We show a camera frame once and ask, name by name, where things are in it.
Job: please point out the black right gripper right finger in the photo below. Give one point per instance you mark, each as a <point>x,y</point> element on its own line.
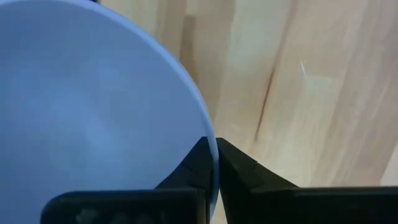
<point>311,208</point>

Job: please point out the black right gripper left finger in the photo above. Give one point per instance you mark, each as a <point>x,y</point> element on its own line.
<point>124,208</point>

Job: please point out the light blue bowl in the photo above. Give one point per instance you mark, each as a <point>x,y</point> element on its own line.
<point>93,93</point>

